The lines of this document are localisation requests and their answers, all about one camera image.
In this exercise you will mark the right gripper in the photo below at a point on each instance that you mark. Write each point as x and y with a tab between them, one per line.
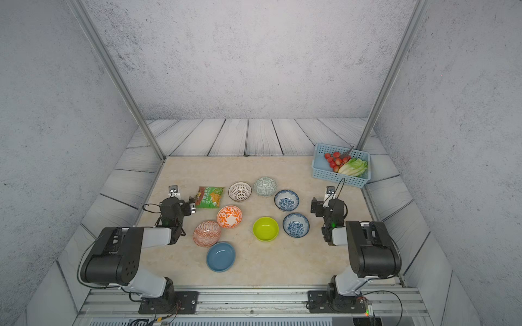
321	207

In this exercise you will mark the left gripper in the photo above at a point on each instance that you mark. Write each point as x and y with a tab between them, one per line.
185	207

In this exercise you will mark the blue floral bowl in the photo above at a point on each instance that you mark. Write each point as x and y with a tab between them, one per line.
286	200
296	225

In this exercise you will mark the red patterned bowl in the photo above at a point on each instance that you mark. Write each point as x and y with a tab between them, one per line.
207	233

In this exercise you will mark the orange floral bowl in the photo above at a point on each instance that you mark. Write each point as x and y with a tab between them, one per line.
229	217

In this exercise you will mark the white lattice bowl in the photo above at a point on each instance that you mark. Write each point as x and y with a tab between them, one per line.
239	191

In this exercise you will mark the lime green bowl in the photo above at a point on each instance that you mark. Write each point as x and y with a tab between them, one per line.
266	229

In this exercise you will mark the green patterned bowl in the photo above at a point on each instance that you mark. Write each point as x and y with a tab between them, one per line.
265	186

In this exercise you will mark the plain blue bowl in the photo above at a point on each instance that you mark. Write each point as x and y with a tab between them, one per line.
221	257

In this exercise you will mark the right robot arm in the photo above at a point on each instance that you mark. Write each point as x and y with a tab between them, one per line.
373	254

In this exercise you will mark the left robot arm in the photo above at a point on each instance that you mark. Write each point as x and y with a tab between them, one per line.
113	259

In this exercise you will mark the green snack bag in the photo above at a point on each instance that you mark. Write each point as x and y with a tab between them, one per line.
209	197

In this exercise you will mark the light blue plastic basket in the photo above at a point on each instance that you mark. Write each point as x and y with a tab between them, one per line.
321	168

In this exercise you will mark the red tomatoes cluster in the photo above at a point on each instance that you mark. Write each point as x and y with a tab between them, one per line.
336	161

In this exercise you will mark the lettuce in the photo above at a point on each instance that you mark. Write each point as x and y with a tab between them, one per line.
355	167

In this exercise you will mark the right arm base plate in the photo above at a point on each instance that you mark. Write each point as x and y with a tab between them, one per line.
325	302

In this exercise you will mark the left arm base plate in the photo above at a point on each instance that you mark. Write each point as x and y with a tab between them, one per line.
181	303

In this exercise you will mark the front aluminium rail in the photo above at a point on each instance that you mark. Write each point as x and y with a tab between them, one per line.
387	305

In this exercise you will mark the right metal frame post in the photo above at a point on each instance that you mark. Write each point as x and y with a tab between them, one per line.
415	20

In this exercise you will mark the metal frame post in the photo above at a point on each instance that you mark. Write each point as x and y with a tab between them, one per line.
80	12
415	20

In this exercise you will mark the left metal frame post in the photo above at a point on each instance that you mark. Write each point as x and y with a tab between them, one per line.
80	12

